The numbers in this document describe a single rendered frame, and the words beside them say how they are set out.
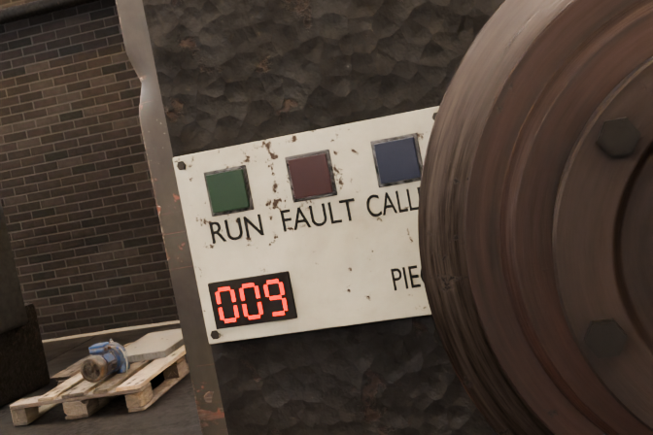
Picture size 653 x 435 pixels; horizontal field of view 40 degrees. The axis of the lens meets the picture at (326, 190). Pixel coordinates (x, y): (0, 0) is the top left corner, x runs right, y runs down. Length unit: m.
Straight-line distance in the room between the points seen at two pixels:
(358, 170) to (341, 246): 0.07
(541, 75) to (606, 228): 0.12
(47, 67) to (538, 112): 7.33
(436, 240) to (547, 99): 0.13
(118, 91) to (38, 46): 0.80
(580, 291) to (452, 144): 0.15
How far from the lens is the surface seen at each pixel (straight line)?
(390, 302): 0.81
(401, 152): 0.79
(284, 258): 0.83
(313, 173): 0.80
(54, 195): 7.88
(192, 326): 3.55
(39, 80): 7.90
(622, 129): 0.56
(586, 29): 0.63
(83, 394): 5.17
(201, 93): 0.86
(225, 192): 0.83
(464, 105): 0.65
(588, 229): 0.57
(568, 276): 0.57
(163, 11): 0.88
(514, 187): 0.62
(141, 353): 5.58
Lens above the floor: 1.23
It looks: 3 degrees down
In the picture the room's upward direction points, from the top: 11 degrees counter-clockwise
